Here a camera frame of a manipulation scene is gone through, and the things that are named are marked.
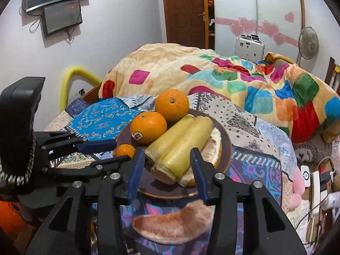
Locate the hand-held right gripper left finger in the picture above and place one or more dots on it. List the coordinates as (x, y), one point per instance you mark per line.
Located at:
(135, 175)

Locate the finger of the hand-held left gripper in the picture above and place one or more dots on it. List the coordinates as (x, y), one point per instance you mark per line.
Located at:
(98, 146)
(106, 164)

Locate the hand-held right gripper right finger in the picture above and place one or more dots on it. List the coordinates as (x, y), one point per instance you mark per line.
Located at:
(198, 175)

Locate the small tangerine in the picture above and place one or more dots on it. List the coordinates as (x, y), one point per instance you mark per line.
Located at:
(124, 151)

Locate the yellow sugarcane piece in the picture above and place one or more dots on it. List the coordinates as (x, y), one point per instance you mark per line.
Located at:
(164, 140)
(183, 151)

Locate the pomelo wedge with rind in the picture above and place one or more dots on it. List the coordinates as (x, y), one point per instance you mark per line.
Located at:
(212, 148)

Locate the purple plate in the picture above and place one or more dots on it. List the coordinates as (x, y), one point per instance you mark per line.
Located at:
(164, 190)

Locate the large orange with sticker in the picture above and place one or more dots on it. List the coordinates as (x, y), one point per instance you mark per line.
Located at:
(148, 126)

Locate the peeled pomelo segment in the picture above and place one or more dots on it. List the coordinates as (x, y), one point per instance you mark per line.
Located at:
(172, 225)

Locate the dark blue patterned mat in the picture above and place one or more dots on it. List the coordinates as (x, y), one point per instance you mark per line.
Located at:
(252, 170)

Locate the yellow foam tube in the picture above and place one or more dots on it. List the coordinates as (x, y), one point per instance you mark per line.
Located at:
(77, 72)

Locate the orange cloth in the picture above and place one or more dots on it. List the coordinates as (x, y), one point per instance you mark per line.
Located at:
(10, 215)

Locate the colourful patchwork blanket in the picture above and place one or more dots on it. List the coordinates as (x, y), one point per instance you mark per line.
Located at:
(164, 63)

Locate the white charger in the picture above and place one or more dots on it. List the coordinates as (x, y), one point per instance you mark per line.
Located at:
(305, 176)

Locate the grey bedsheet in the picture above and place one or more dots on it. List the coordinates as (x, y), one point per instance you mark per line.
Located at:
(308, 148)

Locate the white power strip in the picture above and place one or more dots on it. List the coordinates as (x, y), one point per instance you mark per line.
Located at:
(316, 191)

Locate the brown wooden door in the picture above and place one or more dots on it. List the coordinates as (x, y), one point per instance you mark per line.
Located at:
(183, 13)

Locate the wooden headboard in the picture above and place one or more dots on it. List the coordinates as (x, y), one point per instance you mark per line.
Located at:
(333, 77)

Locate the standing fan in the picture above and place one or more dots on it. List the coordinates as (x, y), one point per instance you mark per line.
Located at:
(308, 42)

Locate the wooden wardrobe with sliding doors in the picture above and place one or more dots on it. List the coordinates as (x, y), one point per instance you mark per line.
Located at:
(236, 5)

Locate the small black wall monitor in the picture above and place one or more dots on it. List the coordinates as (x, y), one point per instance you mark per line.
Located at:
(61, 17)

